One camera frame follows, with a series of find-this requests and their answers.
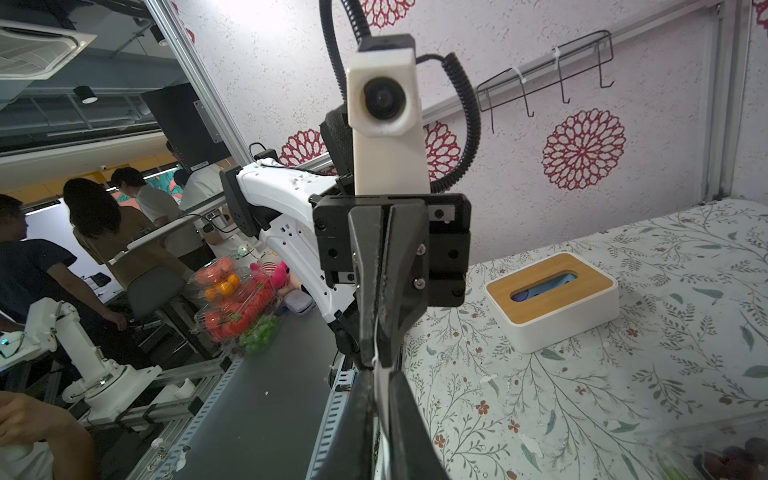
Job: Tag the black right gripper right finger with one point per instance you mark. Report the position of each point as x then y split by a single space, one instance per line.
413 455

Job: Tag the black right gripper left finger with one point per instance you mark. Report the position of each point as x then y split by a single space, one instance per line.
344 448

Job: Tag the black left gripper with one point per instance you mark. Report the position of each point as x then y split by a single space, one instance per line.
391 261

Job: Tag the sticker label sheet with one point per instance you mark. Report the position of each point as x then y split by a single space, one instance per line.
382 370

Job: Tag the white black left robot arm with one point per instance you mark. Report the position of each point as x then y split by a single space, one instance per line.
273 203

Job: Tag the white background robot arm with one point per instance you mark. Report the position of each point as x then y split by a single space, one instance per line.
107 387

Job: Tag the stacked fruit boxes background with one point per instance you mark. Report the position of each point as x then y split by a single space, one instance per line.
240 304

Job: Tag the white wooden tissue box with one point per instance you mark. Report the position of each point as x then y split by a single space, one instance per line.
552 300

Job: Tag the person in white shirt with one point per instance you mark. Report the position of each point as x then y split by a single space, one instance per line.
161 209

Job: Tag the person in olive shirt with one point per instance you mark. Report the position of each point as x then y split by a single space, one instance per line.
104 229

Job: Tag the clear box purple grapes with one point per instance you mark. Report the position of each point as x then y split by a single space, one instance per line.
726 449

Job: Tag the person hand foreground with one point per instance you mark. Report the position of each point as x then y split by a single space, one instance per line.
43 441

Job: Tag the person in dark shirt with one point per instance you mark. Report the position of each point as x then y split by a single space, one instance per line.
35 269

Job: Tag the ceiling air conditioner unit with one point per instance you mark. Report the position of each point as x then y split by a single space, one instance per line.
32 52

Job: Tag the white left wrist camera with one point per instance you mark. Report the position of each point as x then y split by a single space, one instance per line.
385 115

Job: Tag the aluminium mounting rail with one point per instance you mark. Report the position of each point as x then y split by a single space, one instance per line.
273 414

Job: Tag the black wire wall rack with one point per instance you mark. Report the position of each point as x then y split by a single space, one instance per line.
566 61

